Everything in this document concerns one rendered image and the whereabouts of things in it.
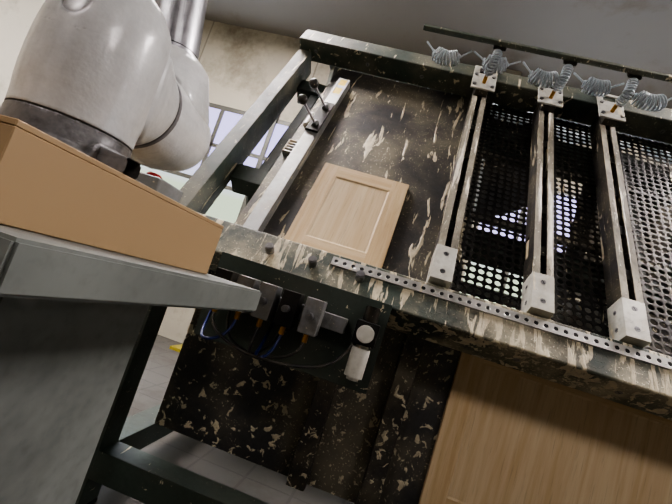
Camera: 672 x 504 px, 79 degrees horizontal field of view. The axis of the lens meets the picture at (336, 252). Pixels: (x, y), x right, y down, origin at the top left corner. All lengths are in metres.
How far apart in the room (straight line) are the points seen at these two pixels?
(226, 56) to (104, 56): 4.03
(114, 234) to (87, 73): 0.22
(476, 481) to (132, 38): 1.37
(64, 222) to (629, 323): 1.26
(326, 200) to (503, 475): 1.00
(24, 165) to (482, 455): 1.32
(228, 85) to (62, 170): 4.06
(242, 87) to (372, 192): 3.12
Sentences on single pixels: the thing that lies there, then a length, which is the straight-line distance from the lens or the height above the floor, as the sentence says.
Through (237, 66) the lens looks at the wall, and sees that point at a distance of 4.54.
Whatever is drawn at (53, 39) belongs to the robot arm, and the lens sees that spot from 0.65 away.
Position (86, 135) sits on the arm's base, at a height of 0.87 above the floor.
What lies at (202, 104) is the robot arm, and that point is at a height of 1.05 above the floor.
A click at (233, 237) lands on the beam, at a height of 0.86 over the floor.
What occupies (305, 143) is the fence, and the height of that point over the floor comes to 1.29.
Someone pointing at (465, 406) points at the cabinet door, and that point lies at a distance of 1.39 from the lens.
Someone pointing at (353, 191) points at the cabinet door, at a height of 1.15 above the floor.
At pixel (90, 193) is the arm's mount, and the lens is 0.46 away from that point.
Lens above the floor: 0.77
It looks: 7 degrees up
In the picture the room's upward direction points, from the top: 18 degrees clockwise
